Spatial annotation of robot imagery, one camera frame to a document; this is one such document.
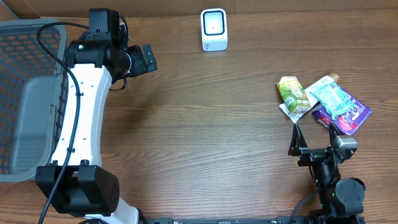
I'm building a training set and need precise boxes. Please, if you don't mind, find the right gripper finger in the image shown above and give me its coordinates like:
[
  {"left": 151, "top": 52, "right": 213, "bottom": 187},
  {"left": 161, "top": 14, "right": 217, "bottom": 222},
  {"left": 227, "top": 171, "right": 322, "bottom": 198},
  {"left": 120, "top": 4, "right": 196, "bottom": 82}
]
[
  {"left": 328, "top": 122, "right": 341, "bottom": 144},
  {"left": 288, "top": 124, "right": 308, "bottom": 156}
]

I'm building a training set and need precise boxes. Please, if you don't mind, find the white tube gold cap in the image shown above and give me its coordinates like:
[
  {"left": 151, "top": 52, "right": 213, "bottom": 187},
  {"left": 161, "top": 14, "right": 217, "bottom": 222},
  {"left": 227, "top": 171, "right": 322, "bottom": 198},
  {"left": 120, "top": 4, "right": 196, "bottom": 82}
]
[{"left": 279, "top": 72, "right": 340, "bottom": 123}]

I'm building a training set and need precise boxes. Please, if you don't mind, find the teal wipes packet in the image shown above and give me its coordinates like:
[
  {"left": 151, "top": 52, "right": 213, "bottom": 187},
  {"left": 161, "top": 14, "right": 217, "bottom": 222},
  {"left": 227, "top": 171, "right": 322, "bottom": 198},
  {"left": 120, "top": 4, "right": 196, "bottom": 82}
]
[{"left": 310, "top": 82, "right": 355, "bottom": 119}]

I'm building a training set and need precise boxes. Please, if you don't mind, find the green tea carton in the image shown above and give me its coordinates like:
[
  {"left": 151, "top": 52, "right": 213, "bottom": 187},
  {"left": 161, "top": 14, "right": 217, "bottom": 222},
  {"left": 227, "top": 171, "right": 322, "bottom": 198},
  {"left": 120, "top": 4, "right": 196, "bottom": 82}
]
[{"left": 276, "top": 76, "right": 311, "bottom": 113}]

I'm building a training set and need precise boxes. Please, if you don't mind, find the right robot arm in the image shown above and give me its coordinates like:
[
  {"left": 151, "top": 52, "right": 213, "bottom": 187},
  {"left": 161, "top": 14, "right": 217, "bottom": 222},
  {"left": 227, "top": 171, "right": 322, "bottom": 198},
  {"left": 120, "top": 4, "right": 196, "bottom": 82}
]
[{"left": 288, "top": 123, "right": 366, "bottom": 224}]

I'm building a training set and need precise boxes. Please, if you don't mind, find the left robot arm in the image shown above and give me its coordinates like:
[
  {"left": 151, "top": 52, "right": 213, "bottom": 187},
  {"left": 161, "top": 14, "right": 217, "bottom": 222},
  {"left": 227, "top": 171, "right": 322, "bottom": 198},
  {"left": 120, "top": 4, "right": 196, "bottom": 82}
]
[{"left": 35, "top": 8, "right": 157, "bottom": 224}]

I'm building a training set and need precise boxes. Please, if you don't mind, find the grey plastic basket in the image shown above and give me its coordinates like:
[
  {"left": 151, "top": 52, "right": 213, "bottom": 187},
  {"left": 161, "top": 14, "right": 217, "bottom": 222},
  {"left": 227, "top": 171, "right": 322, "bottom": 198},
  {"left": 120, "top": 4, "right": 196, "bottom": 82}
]
[{"left": 1, "top": 19, "right": 68, "bottom": 182}]

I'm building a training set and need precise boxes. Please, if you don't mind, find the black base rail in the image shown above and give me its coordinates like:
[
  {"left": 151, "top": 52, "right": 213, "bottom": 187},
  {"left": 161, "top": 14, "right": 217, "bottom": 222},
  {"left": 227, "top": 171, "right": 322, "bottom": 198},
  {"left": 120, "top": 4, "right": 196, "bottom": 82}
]
[{"left": 138, "top": 216, "right": 366, "bottom": 224}]

